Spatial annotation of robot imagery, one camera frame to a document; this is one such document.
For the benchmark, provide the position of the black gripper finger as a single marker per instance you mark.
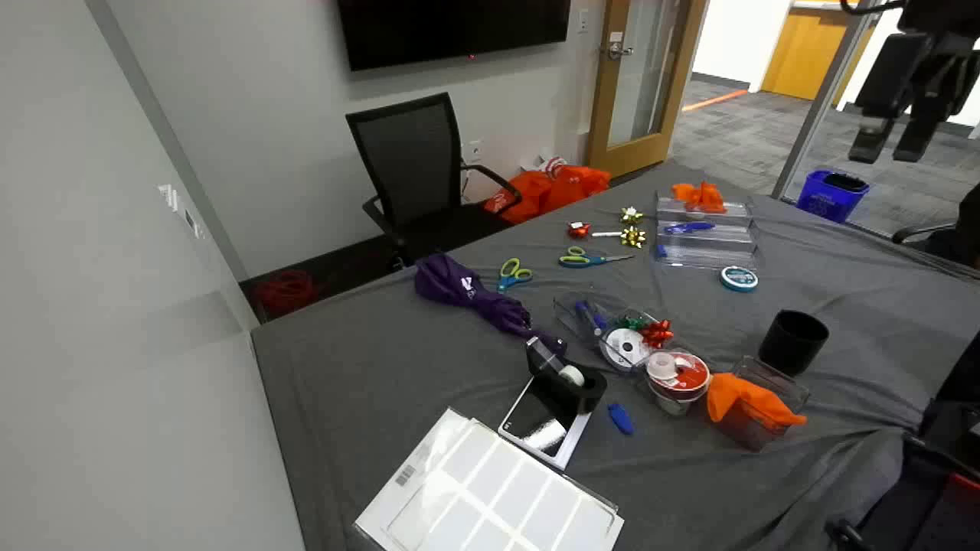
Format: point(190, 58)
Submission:
point(914, 138)
point(867, 140)

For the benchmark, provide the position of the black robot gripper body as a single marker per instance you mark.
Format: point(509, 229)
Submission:
point(921, 66)

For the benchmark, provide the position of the black cup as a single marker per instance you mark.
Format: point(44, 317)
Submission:
point(793, 343)

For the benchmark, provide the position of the blue object on stand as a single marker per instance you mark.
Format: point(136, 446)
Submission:
point(681, 226)

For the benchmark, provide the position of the blue recycling bin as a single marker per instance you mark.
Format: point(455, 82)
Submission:
point(830, 194)

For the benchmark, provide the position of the orange cloth on stand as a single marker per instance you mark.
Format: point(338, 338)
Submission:
point(701, 197)

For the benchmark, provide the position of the blue tape roll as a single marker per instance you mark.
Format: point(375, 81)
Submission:
point(740, 275)

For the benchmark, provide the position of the clear plastic container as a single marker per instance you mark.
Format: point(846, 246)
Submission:
point(705, 239)
point(760, 417)

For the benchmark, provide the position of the wooden glass door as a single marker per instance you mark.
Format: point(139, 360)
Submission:
point(643, 81)

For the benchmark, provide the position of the silver green gift bow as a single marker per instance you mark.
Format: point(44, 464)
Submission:
point(632, 215)

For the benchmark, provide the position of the gold gift bow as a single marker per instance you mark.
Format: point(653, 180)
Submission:
point(635, 236)

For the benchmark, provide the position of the shiny red bow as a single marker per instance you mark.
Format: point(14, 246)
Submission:
point(659, 330)

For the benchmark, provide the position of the orange cloth in container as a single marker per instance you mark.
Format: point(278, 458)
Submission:
point(748, 398)

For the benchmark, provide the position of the red white tape bowl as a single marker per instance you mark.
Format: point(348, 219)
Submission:
point(678, 375)

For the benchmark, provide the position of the clear plastic bag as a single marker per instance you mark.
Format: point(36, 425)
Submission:
point(615, 323)

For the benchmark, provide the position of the white ribbon spool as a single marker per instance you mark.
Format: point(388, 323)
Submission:
point(622, 348)

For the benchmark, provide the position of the orange fabric pile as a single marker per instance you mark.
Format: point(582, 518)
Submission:
point(546, 192)

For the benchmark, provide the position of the blue marker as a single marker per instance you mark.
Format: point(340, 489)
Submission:
point(589, 317)

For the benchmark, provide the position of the black chair with red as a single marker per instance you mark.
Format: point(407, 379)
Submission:
point(923, 479)

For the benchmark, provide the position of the small blue clip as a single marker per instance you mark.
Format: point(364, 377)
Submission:
point(620, 417)

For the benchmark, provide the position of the small blue green scissors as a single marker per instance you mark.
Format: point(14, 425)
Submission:
point(513, 272)

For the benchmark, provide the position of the black tape dispenser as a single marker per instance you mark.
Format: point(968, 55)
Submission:
point(563, 379)

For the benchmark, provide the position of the grey tablecloth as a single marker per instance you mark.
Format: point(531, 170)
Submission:
point(571, 448)

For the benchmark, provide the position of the purple cloth bundle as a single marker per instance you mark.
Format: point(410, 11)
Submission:
point(463, 292)

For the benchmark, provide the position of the black screen tablet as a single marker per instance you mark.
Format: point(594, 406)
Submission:
point(533, 421)

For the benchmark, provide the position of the black office chair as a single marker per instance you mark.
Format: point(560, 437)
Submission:
point(417, 170)

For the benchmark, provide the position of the black wall television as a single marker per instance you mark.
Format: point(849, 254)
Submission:
point(448, 29)

